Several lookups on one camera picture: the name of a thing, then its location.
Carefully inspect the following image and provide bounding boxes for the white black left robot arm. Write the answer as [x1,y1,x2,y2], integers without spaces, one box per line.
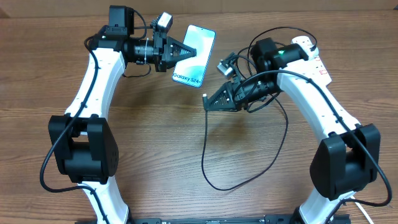
[48,6,197,223]

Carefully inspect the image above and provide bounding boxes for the white power extension strip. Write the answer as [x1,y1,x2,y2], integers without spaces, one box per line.
[291,35,331,86]

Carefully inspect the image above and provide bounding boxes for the black USB charging cable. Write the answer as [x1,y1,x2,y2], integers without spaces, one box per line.
[201,26,318,192]

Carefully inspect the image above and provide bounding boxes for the white charger plug adapter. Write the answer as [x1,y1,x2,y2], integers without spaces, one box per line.
[306,45,319,60]

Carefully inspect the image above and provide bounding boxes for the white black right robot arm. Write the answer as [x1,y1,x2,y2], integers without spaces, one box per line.
[203,36,381,223]

